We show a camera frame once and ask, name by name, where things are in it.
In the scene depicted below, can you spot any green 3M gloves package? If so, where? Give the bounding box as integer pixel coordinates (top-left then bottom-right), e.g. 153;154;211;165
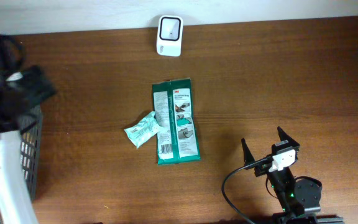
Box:
152;78;201;166

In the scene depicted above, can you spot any dark grey plastic basket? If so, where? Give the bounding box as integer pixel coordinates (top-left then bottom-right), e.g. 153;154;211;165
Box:
19;105;43;201

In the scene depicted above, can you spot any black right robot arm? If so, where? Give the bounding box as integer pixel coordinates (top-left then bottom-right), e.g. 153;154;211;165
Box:
241;127;344;224

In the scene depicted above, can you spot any white barcode scanner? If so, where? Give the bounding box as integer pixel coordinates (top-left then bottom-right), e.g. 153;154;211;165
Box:
156;15;183;57

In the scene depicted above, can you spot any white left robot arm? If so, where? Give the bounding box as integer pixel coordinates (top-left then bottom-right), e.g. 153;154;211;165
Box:
0;34;57;223

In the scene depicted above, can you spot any mint green wipes packet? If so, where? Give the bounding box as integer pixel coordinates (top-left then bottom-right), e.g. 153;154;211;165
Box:
124;111;167;149

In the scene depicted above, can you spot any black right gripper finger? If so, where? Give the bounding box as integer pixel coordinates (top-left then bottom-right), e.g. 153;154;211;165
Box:
277;126;300;147
241;138;255;167

